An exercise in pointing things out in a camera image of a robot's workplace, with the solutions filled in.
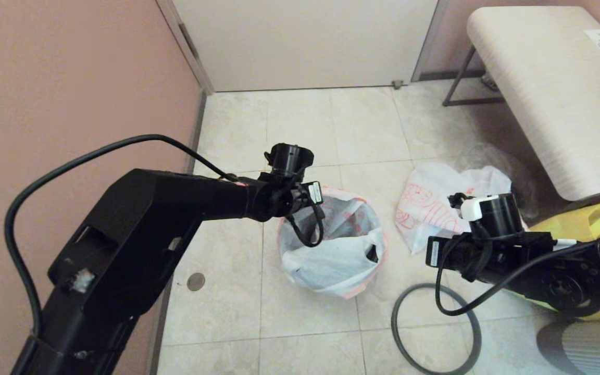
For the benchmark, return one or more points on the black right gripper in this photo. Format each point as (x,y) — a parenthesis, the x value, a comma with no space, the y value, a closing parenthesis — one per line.
(451,252)

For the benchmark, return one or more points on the white bag with orange print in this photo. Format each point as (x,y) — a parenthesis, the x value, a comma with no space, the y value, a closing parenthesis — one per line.
(435,198)

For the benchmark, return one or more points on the round metal floor drain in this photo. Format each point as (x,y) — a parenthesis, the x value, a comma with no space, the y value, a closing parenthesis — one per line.
(196,282)

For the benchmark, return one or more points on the white door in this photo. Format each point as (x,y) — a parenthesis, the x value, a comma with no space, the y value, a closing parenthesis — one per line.
(305,41)

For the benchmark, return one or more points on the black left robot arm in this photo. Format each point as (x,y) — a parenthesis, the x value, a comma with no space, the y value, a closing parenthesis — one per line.
(138,234)

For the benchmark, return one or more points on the grey ribbed round bin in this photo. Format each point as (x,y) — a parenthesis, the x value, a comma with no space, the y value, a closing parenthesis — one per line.
(591,349)

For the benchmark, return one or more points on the small dark object under bench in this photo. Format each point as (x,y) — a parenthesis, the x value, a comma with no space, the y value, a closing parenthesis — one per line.
(490,80)

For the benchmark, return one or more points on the metal door stopper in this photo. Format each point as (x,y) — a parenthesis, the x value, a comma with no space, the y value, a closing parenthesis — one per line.
(397,83)

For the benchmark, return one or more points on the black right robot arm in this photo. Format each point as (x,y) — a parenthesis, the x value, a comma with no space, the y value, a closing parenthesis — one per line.
(555,271)

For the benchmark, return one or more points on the white plastic bag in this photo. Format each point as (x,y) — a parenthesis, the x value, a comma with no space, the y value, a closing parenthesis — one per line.
(331,265)

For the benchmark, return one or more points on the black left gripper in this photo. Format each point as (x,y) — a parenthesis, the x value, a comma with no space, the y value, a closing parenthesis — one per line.
(309,197)

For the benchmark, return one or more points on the yellow non-woven tote bag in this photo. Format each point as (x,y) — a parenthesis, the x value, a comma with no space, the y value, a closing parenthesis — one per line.
(591,219)

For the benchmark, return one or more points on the cream bench black legs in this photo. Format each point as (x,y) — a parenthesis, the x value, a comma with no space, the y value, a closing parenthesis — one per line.
(539,78)

